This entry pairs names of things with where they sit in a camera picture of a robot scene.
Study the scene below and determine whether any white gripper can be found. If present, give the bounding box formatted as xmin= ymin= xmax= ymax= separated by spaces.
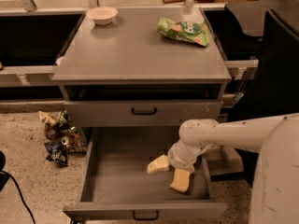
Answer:
xmin=147 ymin=140 xmax=203 ymax=175

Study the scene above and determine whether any yellow sponge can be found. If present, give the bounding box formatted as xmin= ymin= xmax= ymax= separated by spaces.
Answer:
xmin=170 ymin=169 xmax=190 ymax=193

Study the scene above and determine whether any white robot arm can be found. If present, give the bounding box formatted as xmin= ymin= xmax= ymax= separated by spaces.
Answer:
xmin=147 ymin=113 xmax=299 ymax=224

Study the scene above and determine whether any closed grey upper drawer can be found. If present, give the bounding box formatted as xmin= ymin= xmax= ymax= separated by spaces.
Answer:
xmin=64 ymin=100 xmax=221 ymax=127

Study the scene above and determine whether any open grey middle drawer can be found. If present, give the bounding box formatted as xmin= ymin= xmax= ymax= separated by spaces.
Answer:
xmin=64 ymin=126 xmax=227 ymax=222

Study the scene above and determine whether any grey drawer cabinet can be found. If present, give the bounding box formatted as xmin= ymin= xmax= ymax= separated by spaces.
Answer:
xmin=51 ymin=6 xmax=233 ymax=147

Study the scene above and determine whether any pile of snack trash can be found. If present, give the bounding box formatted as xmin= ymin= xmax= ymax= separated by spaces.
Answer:
xmin=38 ymin=109 xmax=87 ymax=153

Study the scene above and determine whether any dark blue snack bag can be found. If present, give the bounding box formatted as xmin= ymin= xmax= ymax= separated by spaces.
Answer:
xmin=44 ymin=142 xmax=68 ymax=166

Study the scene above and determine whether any black office chair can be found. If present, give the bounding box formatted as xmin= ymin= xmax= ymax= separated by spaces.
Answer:
xmin=210 ymin=8 xmax=299 ymax=189

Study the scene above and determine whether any green chip bag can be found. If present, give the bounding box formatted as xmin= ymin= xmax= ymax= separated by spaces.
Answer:
xmin=157 ymin=18 xmax=209 ymax=47

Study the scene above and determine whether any wooden stick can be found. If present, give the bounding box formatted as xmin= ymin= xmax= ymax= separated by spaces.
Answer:
xmin=163 ymin=0 xmax=184 ymax=4

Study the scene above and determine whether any white bowl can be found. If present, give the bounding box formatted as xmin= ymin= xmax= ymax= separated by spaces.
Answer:
xmin=86 ymin=7 xmax=118 ymax=25

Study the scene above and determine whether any black lower drawer handle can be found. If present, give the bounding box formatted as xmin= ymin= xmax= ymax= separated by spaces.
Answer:
xmin=132 ymin=211 xmax=160 ymax=221

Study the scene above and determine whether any black drawer handle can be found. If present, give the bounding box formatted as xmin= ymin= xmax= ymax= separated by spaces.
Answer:
xmin=131 ymin=107 xmax=157 ymax=116
xmin=132 ymin=211 xmax=160 ymax=221

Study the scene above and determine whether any black upper drawer handle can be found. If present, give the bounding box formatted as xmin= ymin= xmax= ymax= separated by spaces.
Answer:
xmin=131 ymin=107 xmax=157 ymax=116

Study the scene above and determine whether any black cable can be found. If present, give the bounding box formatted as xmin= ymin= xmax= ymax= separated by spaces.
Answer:
xmin=0 ymin=170 xmax=37 ymax=224

